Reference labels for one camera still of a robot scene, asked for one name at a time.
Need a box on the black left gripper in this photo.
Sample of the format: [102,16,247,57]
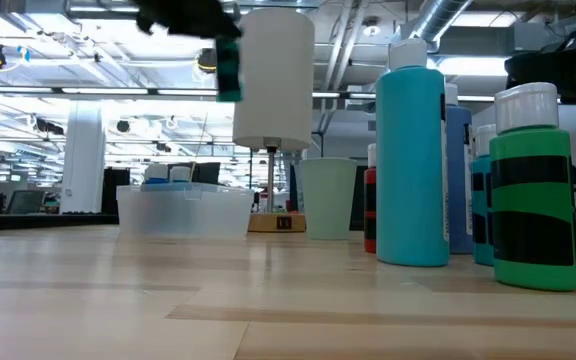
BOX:
[135,0,243,41]

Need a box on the teal green small paint bottle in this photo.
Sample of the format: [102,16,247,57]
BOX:
[215,37,243,104]

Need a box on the large periwinkle paint bottle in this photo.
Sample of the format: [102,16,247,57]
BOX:
[442,82,474,255]

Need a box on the turquoise small paint bottle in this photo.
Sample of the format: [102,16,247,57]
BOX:
[470,123,498,266]

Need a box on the large turquoise paint bottle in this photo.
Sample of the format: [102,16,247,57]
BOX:
[375,38,451,268]

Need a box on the red small paint bottle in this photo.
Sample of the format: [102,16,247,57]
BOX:
[363,142,378,254]

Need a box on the clear plastic container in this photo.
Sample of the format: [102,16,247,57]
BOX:
[116,182,255,239]

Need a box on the white building pillar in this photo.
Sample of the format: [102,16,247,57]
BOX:
[60,102,107,215]

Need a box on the black cabinet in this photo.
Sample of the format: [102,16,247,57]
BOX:
[101,167,132,216]

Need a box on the mint green cup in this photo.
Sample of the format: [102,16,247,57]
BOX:
[300,157,358,241]

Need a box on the silver ventilation duct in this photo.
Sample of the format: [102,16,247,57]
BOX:
[407,0,474,41]

